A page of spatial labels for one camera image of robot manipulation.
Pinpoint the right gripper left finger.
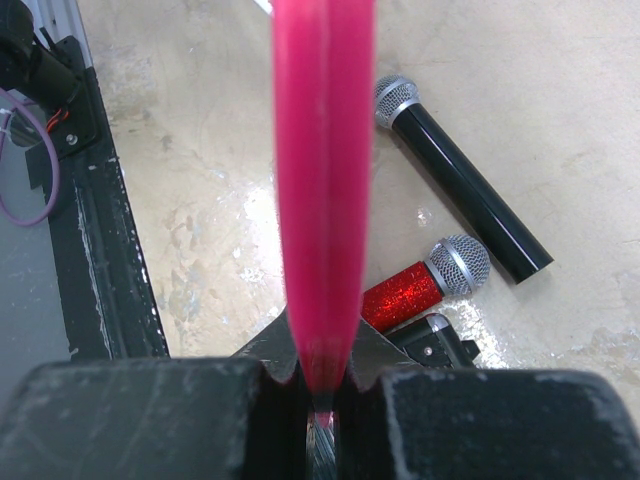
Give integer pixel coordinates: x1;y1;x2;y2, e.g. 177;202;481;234
1;316;305;479

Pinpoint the red glitter microphone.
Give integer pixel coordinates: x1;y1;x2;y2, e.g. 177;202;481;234
361;235;491;333

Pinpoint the red white marker pen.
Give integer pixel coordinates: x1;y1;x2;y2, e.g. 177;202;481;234
254;0;273;15

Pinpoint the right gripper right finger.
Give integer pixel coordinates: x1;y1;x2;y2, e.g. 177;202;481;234
339;323;639;479

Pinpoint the black handheld microphone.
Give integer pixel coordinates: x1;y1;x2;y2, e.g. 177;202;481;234
373;74;554;284

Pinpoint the pink framed whiteboard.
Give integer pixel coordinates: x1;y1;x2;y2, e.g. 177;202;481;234
272;1;375;423

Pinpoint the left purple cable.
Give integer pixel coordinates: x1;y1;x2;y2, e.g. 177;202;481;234
0;87;62;227

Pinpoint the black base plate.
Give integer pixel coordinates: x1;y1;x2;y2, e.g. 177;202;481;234
25;36;169;361

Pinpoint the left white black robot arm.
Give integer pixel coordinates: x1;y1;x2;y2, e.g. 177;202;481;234
1;1;80;110

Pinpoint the aluminium frame rail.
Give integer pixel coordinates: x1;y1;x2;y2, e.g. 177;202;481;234
34;0;93;67

